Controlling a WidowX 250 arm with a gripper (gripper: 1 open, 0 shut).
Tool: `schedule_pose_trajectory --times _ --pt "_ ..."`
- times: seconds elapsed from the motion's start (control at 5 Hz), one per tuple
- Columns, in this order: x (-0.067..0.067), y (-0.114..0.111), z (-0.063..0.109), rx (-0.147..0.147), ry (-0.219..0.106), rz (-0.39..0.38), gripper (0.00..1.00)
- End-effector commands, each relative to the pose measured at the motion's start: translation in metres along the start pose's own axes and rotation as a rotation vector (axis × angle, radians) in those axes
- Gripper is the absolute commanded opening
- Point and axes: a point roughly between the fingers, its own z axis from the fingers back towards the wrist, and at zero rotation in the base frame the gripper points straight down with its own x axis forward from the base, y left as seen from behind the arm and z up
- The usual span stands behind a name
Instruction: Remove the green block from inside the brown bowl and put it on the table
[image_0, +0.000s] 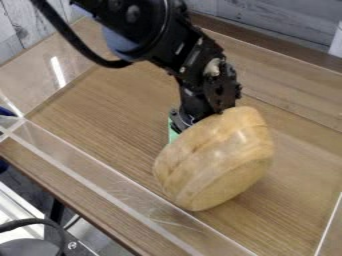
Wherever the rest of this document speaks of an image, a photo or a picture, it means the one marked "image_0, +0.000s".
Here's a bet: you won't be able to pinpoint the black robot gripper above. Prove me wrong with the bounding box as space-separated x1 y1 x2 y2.
168 89 225 135

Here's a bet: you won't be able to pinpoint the green rectangular block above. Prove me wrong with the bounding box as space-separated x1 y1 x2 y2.
168 118 179 144

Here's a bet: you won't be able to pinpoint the brown wooden bowl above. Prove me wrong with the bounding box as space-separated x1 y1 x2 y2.
154 106 274 211

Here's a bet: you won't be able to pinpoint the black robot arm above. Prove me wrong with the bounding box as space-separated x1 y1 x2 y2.
71 0 242 133

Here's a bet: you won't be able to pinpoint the clear acrylic tray walls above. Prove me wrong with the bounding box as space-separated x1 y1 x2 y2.
0 13 342 256

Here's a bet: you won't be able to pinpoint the black table leg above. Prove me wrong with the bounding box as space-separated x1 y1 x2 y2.
50 199 66 224

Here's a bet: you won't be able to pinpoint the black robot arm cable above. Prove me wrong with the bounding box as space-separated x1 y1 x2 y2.
28 0 135 70

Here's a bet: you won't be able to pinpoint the black metal bracket with screw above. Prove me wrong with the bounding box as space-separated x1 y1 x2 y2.
44 226 99 256

